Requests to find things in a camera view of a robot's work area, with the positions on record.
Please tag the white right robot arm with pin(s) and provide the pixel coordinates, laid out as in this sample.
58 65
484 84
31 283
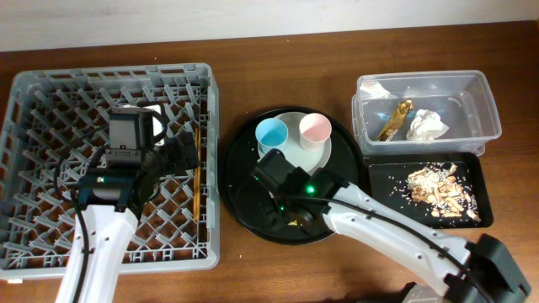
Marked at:
454 268

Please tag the brown gold snack wrapper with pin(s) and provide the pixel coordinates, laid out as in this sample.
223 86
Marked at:
395 121

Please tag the pale grey round plate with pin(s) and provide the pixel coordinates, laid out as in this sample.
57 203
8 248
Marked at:
309 161

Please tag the black rectangular tray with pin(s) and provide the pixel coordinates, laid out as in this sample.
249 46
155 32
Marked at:
380 168

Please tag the light blue plastic cup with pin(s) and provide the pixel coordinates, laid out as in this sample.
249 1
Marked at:
271 134

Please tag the food scraps and rice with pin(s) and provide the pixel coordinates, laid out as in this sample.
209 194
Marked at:
438 187

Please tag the white tissue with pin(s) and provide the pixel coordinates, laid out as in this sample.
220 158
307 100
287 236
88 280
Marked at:
426 126

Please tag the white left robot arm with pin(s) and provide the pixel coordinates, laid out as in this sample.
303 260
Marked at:
109 202

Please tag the round black tray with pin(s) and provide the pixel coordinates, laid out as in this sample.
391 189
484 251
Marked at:
242 194

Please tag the pink plastic cup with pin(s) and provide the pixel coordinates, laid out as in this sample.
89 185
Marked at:
314 130

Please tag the clear plastic bin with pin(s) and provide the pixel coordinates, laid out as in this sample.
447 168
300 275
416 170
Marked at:
462 99

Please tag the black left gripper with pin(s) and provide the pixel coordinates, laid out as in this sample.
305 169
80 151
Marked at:
178 151

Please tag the grey plastic dishwasher rack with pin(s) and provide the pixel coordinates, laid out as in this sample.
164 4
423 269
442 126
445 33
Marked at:
54 122

